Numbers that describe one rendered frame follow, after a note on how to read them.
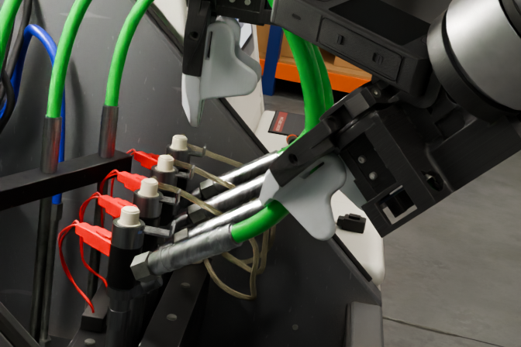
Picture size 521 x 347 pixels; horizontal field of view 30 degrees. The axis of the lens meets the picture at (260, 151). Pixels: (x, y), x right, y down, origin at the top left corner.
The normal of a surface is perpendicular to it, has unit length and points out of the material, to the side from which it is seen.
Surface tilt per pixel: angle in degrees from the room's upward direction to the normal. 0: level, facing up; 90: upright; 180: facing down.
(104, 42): 90
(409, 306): 0
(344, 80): 90
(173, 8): 90
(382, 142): 103
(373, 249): 0
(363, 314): 0
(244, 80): 93
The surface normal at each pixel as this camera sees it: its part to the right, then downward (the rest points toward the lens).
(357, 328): 0.15, -0.95
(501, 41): -0.70, 0.29
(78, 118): -0.10, 0.27
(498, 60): -0.55, 0.48
